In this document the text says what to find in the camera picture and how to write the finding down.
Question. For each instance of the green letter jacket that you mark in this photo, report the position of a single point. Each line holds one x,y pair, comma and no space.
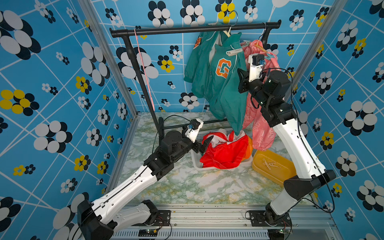
214,76

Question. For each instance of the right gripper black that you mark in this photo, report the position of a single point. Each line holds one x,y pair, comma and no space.
245,82

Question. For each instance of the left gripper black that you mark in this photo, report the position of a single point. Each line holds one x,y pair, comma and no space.
198,147

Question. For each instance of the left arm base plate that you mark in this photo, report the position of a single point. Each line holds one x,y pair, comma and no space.
161,219

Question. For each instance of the wooden hanger of green jacket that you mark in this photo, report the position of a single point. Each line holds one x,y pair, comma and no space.
228,31

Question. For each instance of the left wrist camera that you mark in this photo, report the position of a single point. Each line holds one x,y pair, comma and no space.
192,129

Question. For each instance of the wooden hanger of pink jacket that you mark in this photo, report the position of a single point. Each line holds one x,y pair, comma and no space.
264,38

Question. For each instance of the yellow plastic tub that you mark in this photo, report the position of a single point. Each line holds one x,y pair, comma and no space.
278,176

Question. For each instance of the red white rainbow jacket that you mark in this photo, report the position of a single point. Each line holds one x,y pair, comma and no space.
226,150

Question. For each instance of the pink printed jacket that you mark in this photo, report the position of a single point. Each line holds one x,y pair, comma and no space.
263,135

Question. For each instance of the green circuit board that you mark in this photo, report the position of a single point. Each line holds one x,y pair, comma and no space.
148,233

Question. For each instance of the white plastic basket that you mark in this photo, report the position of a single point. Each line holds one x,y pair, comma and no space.
196,157

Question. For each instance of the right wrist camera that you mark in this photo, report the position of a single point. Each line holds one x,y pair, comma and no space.
257,63

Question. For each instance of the beige clothespin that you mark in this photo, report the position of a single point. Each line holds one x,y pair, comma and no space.
270,165

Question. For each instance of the black clothes rack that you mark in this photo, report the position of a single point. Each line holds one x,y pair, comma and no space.
132,65

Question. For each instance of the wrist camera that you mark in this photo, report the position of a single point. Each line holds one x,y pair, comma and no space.
192,129
257,63

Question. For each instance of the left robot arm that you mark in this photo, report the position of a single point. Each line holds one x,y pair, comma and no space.
100,219

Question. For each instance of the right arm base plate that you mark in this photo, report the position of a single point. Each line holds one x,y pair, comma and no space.
265,219

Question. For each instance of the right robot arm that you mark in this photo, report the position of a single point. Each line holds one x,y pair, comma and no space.
311,174

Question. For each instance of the white clothespin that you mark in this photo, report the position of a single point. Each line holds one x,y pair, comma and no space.
234,52

